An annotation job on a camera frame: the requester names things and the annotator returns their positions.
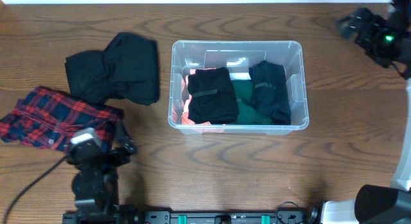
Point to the white label in container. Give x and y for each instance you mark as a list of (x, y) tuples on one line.
[(240, 76)]

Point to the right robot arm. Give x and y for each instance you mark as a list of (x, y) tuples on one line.
[(373, 203)]

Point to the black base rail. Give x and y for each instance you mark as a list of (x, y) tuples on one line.
[(128, 214)]

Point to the red navy plaid shirt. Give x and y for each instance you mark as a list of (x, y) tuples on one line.
[(48, 119)]

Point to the pink coral garment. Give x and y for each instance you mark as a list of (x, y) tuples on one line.
[(180, 105)]

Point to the navy garment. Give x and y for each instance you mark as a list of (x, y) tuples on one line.
[(270, 95)]

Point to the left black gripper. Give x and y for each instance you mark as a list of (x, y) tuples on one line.
[(120, 148)]

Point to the dark green drawstring garment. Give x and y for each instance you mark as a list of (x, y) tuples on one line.
[(248, 115)]

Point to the clear plastic storage container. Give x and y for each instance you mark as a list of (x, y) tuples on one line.
[(238, 57)]

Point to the black drawstring garment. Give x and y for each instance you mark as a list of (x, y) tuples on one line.
[(128, 68)]

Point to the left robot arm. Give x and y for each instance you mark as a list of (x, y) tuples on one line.
[(95, 186)]

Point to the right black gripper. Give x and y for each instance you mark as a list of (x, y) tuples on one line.
[(371, 42)]

